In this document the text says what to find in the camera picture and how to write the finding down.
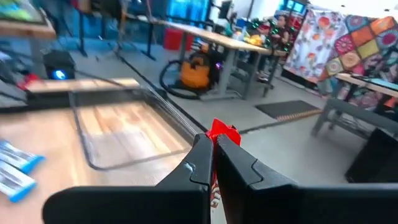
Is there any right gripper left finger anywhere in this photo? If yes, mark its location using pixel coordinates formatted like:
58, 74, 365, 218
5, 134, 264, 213
42, 133, 215, 224

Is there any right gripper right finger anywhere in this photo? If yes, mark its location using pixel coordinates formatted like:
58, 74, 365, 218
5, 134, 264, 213
216, 134, 398, 224

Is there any red candy bar wrapper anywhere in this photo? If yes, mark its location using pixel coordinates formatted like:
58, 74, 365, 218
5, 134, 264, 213
205, 118, 243, 210

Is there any blue white candy bar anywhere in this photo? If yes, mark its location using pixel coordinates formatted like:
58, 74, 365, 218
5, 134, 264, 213
0, 139, 47, 175
0, 160, 38, 203

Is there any clear plastic bin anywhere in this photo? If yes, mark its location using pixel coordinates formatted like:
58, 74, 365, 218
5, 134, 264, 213
68, 88, 200, 171

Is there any black floor mat orange edge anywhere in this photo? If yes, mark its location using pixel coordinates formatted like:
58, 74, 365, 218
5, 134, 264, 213
254, 99, 323, 123

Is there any large black box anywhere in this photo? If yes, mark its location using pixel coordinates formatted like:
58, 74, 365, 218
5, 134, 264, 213
344, 127, 398, 184

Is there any grey bench table wooden top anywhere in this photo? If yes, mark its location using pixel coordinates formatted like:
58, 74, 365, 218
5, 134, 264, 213
310, 72, 398, 141

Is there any orange shop vacuum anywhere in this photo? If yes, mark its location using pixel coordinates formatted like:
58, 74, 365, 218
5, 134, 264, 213
178, 43, 224, 94

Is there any white floral cloth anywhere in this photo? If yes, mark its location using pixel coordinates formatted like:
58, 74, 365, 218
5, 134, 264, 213
282, 7, 349, 85

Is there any red storage bin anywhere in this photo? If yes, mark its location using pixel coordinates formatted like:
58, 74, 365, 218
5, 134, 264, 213
163, 27, 195, 52

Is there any yellow bag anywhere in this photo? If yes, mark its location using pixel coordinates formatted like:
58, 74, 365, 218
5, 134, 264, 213
245, 34, 265, 47

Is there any person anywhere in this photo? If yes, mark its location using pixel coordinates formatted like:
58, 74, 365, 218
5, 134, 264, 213
257, 14, 292, 83

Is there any long wooden table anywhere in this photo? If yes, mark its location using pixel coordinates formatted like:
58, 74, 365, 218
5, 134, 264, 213
141, 14, 289, 101

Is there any colourful patchwork quilt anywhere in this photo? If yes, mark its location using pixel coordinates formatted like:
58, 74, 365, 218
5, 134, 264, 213
320, 14, 398, 110

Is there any black computer tower blue light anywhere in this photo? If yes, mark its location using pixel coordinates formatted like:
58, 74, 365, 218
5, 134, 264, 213
42, 49, 76, 81

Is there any small red object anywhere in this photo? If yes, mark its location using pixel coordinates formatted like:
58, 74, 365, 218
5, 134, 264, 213
17, 73, 41, 91

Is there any blue curtain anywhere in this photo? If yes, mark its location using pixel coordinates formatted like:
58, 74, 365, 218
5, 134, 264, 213
166, 0, 212, 22

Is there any blue display screen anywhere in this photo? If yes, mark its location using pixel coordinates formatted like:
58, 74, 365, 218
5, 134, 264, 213
278, 0, 307, 15

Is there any black monitor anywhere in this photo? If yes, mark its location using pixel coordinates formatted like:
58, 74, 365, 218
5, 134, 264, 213
217, 0, 234, 20

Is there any wooden side table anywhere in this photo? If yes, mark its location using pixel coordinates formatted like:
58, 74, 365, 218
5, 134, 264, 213
0, 19, 57, 78

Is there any framed screen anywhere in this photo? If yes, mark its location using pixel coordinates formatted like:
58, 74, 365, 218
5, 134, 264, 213
0, 0, 48, 26

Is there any black vacuum hose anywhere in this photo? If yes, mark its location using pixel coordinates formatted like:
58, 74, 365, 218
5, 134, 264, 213
159, 59, 203, 100

